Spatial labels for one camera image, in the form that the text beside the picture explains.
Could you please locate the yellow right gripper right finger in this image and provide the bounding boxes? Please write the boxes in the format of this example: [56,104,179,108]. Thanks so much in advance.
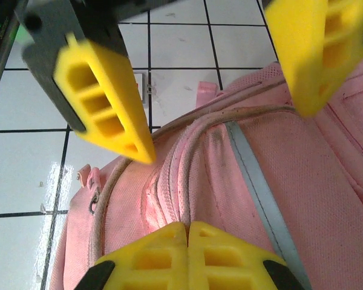
[188,221,303,290]

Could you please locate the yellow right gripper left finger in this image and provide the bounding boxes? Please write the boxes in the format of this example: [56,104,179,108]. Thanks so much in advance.
[75,222,189,290]

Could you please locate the pink student backpack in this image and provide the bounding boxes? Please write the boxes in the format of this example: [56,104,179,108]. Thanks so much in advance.
[50,56,363,290]

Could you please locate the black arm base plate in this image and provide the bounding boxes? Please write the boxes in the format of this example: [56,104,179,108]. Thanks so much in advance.
[0,0,28,115]

